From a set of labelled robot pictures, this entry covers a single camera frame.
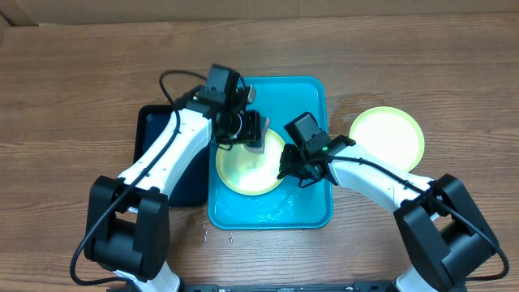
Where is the yellow-green plate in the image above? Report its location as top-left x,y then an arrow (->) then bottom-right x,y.
216,129 -> 285,195
350,106 -> 425,172

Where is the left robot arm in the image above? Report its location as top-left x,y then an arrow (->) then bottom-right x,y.
70,85 -> 262,291

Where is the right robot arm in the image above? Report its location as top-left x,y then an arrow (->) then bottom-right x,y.
278,135 -> 502,291

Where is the teal plastic tray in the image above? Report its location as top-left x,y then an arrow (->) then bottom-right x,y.
208,76 -> 333,230

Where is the black water tray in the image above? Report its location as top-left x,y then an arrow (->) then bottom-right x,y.
133,105 -> 210,208

